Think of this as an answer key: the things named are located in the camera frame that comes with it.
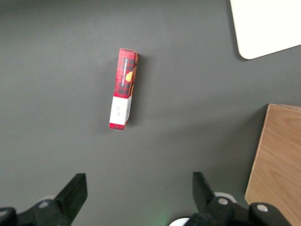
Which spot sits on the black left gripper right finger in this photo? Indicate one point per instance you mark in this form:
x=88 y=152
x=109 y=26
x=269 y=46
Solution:
x=204 y=197

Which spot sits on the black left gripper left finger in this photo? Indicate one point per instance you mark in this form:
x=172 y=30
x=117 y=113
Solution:
x=70 y=195

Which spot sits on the red plaid cookie box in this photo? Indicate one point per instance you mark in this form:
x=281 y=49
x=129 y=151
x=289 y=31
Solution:
x=123 y=89

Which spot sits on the white rounded tray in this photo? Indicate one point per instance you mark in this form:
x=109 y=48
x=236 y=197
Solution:
x=268 y=26

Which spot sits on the wooden cutting board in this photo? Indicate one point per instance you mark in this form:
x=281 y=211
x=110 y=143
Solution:
x=279 y=160

